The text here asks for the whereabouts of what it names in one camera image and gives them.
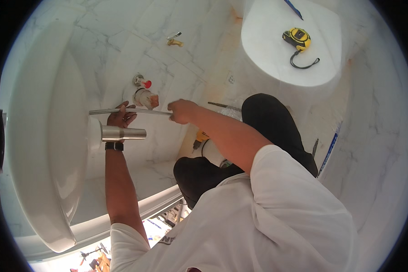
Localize person's left hand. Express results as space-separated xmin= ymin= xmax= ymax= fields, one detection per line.
xmin=107 ymin=101 xmax=137 ymax=129

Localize yellow power drill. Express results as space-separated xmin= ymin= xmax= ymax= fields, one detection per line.
xmin=192 ymin=130 xmax=210 ymax=150

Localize flexible steel hose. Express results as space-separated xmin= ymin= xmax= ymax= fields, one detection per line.
xmin=89 ymin=108 xmax=172 ymax=117

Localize yellow black tape measure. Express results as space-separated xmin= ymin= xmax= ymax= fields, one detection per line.
xmin=282 ymin=27 xmax=320 ymax=70

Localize white waste pipe stub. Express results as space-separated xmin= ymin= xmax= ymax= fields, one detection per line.
xmin=132 ymin=88 xmax=160 ymax=110

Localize person's legs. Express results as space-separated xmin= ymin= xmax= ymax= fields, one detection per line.
xmin=173 ymin=93 xmax=319 ymax=210

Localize person's body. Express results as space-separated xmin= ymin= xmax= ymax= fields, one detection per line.
xmin=109 ymin=144 xmax=361 ymax=272

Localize white toilet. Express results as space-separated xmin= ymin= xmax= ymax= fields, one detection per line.
xmin=241 ymin=0 xmax=343 ymax=104

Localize steel drain tailpiece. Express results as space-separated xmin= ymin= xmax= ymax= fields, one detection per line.
xmin=101 ymin=125 xmax=147 ymax=143

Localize white ceramic sink basin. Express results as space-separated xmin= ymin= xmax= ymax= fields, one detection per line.
xmin=5 ymin=20 xmax=103 ymax=254

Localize clear plastic bag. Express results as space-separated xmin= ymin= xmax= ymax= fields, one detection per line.
xmin=221 ymin=103 xmax=244 ymax=122

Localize dark steel chisel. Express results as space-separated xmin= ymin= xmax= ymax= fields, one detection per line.
xmin=208 ymin=101 xmax=242 ymax=112

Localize angle valve with red cap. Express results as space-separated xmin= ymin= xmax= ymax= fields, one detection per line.
xmin=133 ymin=74 xmax=152 ymax=90

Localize blue white strip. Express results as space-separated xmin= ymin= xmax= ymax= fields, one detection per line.
xmin=317 ymin=132 xmax=339 ymax=178

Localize person's right hand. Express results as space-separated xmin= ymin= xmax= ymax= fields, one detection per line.
xmin=167 ymin=99 xmax=200 ymax=125

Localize brass wall tap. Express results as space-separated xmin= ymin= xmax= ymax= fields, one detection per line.
xmin=166 ymin=32 xmax=184 ymax=48

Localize heap of tools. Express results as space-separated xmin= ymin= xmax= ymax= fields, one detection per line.
xmin=69 ymin=200 xmax=192 ymax=272

